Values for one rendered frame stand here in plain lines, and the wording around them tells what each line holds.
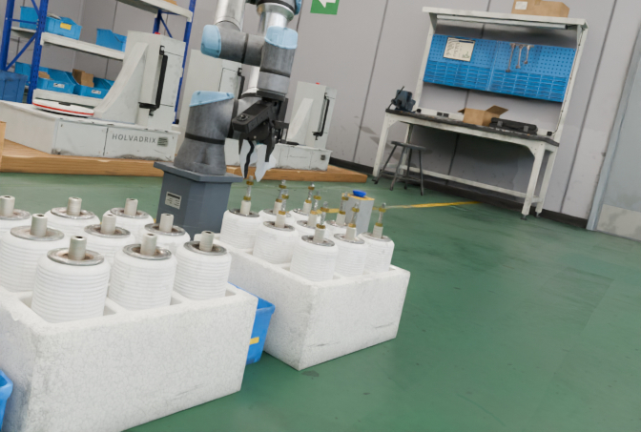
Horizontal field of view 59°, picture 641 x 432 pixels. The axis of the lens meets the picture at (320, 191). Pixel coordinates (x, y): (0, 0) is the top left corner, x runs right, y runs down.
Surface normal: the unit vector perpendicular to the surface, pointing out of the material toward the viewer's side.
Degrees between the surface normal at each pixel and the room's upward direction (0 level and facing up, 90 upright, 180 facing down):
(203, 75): 90
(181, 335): 90
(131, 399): 90
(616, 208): 90
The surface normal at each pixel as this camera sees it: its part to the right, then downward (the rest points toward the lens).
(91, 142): 0.83, 0.24
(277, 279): -0.62, -0.03
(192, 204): 0.22, 0.17
